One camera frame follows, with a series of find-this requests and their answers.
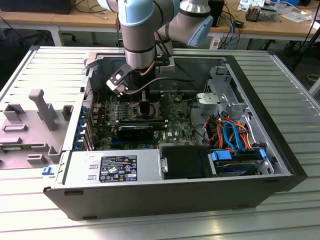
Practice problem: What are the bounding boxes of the blue cable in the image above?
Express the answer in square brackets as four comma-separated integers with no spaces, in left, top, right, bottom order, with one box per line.
[228,12,242,50]

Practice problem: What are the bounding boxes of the black upright box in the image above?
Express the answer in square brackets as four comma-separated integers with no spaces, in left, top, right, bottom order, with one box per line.
[208,0,226,28]

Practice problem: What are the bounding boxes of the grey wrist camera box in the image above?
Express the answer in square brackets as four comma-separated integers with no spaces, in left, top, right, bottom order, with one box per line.
[159,57,177,74]

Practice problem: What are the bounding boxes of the metal socket cover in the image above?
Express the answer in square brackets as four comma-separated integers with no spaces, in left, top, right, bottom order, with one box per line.
[152,93,177,115]

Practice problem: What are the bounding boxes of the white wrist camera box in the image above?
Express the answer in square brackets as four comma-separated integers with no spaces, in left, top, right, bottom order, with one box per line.
[105,63,130,96]

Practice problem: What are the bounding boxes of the green motherboard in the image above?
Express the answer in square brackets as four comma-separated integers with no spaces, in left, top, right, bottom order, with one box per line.
[91,92,199,152]

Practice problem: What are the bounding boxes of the CPU socket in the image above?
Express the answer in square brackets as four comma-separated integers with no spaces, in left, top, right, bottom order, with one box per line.
[131,100,163,120]

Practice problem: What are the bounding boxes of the black graphics card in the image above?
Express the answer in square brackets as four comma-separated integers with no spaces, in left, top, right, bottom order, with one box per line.
[116,124,155,141]

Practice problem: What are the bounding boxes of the silver metal device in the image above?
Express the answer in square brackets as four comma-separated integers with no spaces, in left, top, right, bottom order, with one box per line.
[259,6,278,23]

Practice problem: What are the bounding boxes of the white power strip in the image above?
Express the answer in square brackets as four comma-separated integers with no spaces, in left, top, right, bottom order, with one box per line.
[210,36,221,50]

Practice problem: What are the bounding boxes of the orange and red wire bundle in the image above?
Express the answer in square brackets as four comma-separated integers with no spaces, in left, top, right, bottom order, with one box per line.
[204,116,252,151]

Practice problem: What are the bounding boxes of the grey parts rack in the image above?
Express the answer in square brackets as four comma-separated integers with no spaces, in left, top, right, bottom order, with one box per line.
[0,88,75,171]

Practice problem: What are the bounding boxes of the black stand leg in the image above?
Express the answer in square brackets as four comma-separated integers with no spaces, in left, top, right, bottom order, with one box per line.
[291,21,320,72]

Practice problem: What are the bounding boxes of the large black box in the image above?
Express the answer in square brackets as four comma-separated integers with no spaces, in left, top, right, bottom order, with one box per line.
[0,0,77,15]

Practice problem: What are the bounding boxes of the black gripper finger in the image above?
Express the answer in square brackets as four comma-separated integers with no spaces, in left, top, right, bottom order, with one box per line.
[139,99,151,118]

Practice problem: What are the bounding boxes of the white papers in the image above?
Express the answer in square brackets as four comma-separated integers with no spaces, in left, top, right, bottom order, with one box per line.
[279,9,315,24]

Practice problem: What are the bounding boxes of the green RAM stick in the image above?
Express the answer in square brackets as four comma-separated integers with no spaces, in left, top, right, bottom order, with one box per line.
[0,146,26,152]

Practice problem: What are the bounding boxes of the black plastic bay cover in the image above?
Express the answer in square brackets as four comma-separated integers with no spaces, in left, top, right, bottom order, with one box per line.
[159,145,213,180]

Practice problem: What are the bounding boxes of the thin black wire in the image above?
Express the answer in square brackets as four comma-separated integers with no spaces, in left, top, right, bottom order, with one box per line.
[177,83,200,97]

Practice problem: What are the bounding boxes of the hard disk in blue carrier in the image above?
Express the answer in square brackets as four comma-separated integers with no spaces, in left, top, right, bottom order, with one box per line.
[207,148,270,178]

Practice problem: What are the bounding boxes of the silver power supply unit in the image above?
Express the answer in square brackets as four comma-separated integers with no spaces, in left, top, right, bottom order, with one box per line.
[56,149,166,185]

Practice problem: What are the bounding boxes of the white furniture frame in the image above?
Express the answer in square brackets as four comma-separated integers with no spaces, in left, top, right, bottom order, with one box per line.
[308,74,320,102]

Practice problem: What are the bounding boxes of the CPU cooler heat sink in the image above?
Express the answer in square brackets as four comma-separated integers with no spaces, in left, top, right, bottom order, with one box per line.
[245,5,263,23]

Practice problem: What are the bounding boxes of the silver metal drive cage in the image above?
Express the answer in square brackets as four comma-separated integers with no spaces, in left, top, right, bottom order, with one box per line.
[196,64,252,120]

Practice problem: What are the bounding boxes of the blue flat wire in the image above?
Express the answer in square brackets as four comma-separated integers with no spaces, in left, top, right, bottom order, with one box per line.
[222,121,248,153]

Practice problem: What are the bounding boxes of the wooden desk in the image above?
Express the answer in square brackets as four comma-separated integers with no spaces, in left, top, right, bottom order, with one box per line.
[0,0,320,48]

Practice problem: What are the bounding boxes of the black office chair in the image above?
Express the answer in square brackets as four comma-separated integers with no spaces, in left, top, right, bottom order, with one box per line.
[0,27,56,76]

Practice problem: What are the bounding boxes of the white printed box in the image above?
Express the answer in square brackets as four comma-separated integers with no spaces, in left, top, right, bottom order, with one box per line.
[239,0,266,11]

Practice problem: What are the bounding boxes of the silver metal bracket plate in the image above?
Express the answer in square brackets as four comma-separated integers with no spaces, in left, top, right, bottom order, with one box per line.
[195,91,228,110]

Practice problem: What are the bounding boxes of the black RAM slot bank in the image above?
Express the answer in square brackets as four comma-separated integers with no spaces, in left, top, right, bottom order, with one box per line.
[117,90,165,102]
[117,117,169,126]

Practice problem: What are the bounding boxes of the black camera cable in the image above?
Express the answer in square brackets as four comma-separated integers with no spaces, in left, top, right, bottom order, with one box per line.
[126,76,197,95]

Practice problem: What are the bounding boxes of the black and silver PC case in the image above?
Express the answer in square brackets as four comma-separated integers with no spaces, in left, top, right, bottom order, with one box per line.
[42,46,308,221]

